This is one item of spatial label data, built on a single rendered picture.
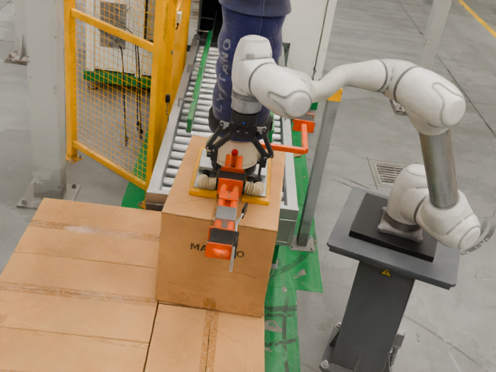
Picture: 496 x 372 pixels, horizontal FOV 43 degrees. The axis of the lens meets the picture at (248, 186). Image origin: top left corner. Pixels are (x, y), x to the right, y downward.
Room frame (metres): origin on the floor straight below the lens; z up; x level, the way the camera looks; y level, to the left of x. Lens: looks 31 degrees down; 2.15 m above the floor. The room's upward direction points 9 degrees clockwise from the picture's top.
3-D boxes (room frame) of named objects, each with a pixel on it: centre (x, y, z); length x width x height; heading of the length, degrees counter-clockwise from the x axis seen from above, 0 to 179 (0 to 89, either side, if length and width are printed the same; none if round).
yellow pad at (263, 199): (2.05, -0.03, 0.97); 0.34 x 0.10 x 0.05; 2
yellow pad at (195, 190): (2.04, 0.16, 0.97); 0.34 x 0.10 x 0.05; 2
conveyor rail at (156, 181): (3.55, 0.50, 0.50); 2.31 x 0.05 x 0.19; 3
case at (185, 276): (2.04, 0.07, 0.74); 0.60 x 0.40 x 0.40; 179
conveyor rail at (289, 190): (3.59, -0.15, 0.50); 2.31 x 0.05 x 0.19; 3
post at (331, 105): (3.00, -0.36, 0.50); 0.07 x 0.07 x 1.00; 3
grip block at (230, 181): (1.80, 0.06, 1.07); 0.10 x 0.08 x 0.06; 92
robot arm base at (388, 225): (2.17, -0.65, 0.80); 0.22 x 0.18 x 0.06; 167
